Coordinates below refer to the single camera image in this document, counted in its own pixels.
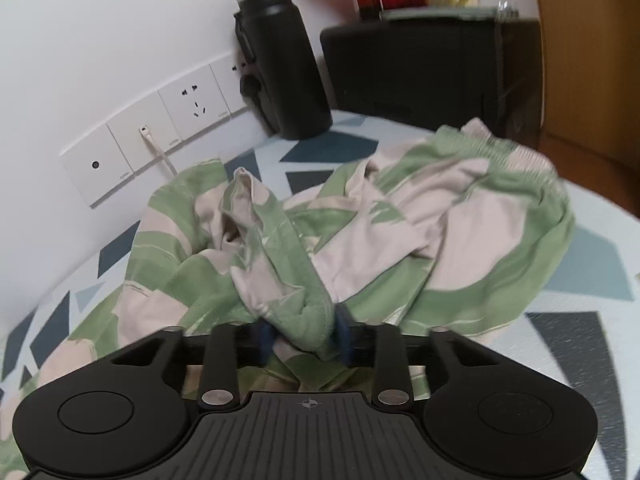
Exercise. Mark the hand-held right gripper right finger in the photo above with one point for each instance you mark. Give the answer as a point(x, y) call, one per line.
point(345, 336)

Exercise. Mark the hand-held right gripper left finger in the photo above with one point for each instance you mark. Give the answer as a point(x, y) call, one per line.
point(265, 342)

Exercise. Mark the green patterned pants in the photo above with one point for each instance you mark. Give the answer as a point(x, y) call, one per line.
point(450, 220)

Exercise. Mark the black power plug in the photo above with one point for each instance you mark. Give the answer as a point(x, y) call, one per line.
point(252, 90)

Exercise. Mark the black insulated bottle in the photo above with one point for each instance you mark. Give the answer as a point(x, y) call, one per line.
point(290, 70)

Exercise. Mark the black box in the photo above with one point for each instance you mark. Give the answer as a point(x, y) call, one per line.
point(425, 70)

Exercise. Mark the glass tray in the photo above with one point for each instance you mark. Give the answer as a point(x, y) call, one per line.
point(440, 12)

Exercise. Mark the wooden door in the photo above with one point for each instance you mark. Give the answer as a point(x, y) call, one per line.
point(585, 60)

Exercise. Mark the white round-hole wall plate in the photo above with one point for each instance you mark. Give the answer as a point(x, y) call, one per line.
point(95, 182)

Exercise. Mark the white data wall socket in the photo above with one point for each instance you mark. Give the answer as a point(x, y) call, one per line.
point(127, 152)

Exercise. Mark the white power wall socket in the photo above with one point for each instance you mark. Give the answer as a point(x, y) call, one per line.
point(225, 87)
point(175, 120)

